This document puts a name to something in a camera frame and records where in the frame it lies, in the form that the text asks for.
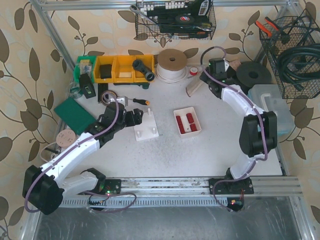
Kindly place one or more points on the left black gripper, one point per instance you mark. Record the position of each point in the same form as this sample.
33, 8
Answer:
135, 116

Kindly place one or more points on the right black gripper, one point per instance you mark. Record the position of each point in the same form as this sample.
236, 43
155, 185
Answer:
205, 78

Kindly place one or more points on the large red spring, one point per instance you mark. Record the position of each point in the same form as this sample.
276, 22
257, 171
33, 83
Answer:
189, 117
179, 121

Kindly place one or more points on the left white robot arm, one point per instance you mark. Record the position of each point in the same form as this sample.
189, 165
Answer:
45, 187

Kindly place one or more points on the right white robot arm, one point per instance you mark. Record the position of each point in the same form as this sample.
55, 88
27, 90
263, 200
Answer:
258, 135

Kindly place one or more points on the white spring tray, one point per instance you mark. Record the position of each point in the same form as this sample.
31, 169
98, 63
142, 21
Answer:
186, 124

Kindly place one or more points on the orange tipped black screwdriver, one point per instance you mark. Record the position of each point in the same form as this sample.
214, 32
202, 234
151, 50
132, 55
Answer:
125, 101

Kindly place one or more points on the sandpaper sheet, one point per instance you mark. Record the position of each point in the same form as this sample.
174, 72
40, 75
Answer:
235, 64

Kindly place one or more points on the red white tape roll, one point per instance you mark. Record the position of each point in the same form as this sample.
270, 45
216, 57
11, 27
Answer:
193, 71

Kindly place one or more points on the brown tape roll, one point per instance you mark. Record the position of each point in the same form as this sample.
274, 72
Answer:
107, 97

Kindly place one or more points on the black plastic spool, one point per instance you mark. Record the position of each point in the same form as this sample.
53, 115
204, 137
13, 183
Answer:
252, 73

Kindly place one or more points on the black pipe fitting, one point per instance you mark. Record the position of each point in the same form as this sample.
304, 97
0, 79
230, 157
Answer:
139, 66

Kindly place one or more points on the yellow storage bin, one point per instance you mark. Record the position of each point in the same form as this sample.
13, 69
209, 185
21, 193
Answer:
122, 69

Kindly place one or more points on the black box in bin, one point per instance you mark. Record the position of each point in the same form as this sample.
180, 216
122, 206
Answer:
105, 71

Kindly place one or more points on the green foam pad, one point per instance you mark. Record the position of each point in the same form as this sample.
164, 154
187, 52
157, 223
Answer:
74, 115

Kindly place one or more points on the black green meter device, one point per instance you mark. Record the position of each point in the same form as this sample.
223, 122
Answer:
86, 86

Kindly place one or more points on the teal plastic case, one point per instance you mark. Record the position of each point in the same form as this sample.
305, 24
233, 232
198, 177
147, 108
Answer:
268, 97

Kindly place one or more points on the glass jar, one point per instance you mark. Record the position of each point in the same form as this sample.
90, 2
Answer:
75, 91

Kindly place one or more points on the round sanding disc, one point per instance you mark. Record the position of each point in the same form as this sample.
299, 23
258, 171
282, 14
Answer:
65, 138

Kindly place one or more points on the green storage bin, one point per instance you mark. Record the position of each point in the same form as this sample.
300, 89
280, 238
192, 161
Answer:
84, 65

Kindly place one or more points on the white peg base plate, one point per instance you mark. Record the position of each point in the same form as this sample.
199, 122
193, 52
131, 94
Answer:
148, 128

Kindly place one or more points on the white cable coil spool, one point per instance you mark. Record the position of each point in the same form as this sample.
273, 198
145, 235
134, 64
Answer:
171, 66

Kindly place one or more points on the orange handled pliers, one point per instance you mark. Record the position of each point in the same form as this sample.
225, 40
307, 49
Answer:
269, 23

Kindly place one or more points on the wire basket with tools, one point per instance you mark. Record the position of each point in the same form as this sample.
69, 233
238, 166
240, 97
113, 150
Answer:
175, 19

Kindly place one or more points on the wire basket with hose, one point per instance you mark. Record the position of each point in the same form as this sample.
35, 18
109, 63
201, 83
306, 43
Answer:
294, 56

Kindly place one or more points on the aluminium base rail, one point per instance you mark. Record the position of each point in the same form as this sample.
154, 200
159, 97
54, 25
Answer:
192, 191

